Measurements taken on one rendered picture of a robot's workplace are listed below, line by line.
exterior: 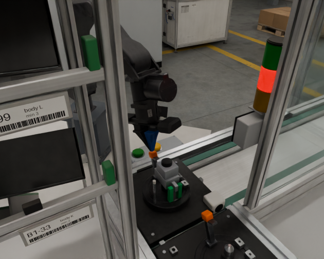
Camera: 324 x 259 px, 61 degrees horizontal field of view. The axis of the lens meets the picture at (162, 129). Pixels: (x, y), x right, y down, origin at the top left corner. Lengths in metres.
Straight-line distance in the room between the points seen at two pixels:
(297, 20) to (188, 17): 4.41
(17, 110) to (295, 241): 0.83
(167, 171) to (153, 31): 3.44
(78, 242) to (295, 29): 0.76
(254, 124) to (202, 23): 4.54
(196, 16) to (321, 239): 4.43
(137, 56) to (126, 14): 3.17
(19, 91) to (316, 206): 0.95
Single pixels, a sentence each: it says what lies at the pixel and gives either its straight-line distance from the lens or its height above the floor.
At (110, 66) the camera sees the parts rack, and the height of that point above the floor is 1.47.
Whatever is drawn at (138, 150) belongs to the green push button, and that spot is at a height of 0.97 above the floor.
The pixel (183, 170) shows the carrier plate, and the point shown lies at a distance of 0.90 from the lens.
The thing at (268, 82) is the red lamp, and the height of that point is 1.33.
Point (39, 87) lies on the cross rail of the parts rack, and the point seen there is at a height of 1.46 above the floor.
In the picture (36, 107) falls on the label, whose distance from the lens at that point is 0.29.
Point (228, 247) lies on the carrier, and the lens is 0.64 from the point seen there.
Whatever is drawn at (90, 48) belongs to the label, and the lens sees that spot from 0.28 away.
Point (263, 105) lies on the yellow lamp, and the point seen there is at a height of 1.28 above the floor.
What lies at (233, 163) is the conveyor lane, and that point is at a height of 0.92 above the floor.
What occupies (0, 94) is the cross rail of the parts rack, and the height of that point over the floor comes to 1.47.
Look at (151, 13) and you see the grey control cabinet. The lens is 3.99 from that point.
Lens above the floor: 1.58
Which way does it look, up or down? 34 degrees down
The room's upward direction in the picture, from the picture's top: straight up
